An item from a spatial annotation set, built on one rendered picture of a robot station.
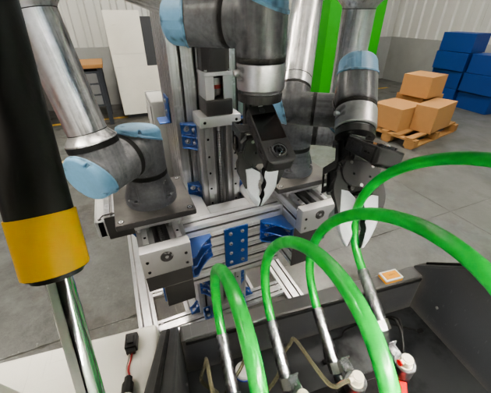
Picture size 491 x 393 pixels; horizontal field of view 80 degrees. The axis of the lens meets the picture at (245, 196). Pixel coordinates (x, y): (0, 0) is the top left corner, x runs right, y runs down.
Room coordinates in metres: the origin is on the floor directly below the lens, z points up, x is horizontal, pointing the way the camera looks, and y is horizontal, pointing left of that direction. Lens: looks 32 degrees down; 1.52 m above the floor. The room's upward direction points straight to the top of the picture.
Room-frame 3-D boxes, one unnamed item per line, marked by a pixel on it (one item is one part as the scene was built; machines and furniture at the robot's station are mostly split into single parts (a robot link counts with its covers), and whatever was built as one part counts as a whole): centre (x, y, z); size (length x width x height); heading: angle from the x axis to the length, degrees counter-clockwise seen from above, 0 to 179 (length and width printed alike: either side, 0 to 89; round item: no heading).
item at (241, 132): (0.49, -0.02, 1.35); 0.09 x 0.08 x 0.12; 17
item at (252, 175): (0.48, -0.01, 1.25); 0.06 x 0.03 x 0.09; 17
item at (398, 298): (0.45, -0.16, 0.87); 0.62 x 0.04 x 0.16; 107
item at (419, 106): (4.20, -2.42, 0.39); 1.20 x 0.85 x 0.79; 125
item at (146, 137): (0.75, 0.29, 1.20); 0.13 x 0.12 x 0.14; 158
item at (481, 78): (5.69, -4.11, 0.61); 1.26 x 0.48 x 1.22; 23
